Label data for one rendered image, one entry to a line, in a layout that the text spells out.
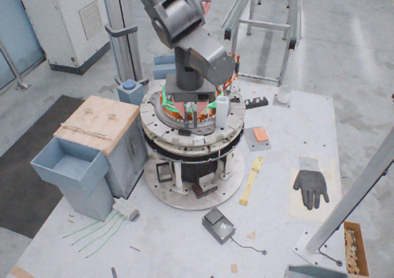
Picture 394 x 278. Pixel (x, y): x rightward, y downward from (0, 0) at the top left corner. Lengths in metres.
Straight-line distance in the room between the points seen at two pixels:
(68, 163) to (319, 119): 1.07
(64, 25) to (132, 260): 2.44
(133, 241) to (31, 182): 1.46
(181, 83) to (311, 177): 0.69
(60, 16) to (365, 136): 2.98
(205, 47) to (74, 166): 0.58
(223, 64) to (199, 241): 0.61
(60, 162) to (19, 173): 1.49
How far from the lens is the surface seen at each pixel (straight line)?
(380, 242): 2.06
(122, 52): 1.16
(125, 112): 0.87
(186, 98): 0.55
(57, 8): 2.90
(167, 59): 1.14
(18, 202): 2.22
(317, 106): 1.43
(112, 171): 0.86
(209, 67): 0.44
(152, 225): 0.94
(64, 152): 0.92
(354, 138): 2.56
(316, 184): 1.06
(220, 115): 0.72
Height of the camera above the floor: 1.62
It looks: 45 degrees down
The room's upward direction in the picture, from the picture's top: straight up
